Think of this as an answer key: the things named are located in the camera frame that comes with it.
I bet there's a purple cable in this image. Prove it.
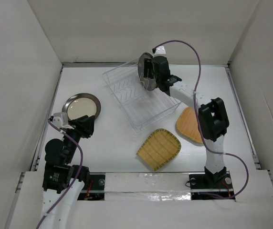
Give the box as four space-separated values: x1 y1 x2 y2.
36 119 84 229
153 40 249 199

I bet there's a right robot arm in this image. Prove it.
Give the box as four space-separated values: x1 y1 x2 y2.
103 52 229 188

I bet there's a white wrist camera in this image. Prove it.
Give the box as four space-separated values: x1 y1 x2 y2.
152 46 166 56
51 112 68 128

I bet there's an orange woven bamboo tray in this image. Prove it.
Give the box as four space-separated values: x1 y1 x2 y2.
176 107 203 144

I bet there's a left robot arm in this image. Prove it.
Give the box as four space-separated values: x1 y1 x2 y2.
36 113 95 229

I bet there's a yellow green woven tray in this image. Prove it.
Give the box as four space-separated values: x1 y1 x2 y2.
136 128 181 172

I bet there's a brown rimmed cream plate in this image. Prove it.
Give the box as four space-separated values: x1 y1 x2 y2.
62 93 101 120

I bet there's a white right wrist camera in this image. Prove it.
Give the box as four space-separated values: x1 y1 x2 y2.
152 46 166 56

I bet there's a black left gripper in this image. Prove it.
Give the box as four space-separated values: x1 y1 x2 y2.
63 114 94 162

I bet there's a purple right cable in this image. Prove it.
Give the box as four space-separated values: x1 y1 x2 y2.
153 40 249 199

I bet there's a white wire dish rack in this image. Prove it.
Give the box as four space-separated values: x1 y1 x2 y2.
103 59 180 133

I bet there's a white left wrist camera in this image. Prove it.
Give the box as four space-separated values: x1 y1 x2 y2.
51 112 68 128

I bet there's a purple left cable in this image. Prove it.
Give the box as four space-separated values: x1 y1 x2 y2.
36 119 84 229

